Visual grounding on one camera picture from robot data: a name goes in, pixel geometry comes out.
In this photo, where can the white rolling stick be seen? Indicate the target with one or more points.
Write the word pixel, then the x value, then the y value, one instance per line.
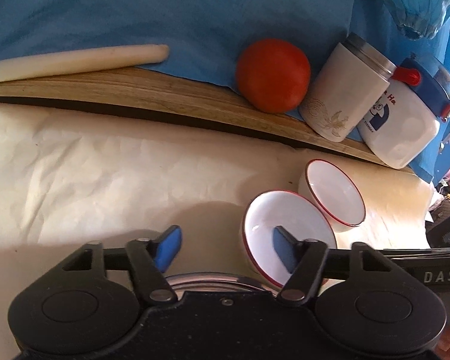
pixel 82 60

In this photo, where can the cream paper table cover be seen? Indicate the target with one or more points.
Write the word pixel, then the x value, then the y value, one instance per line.
pixel 68 177

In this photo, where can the white cylindrical thermos cup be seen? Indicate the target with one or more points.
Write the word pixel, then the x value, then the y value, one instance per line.
pixel 355 75

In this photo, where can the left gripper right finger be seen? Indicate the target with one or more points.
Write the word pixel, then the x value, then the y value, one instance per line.
pixel 306 261

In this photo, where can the wooden tray shelf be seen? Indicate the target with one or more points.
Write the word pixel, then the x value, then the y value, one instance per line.
pixel 142 94

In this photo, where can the blue cloth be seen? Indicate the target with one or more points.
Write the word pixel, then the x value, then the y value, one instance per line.
pixel 206 36

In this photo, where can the white jug blue lid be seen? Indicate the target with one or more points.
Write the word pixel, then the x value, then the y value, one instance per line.
pixel 409 114

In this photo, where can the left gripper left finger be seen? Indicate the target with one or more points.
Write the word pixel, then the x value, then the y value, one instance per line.
pixel 148 260

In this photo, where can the black round plate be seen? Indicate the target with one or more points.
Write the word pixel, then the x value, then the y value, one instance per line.
pixel 216 282

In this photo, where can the red tomato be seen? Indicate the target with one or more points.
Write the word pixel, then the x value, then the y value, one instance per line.
pixel 273 75

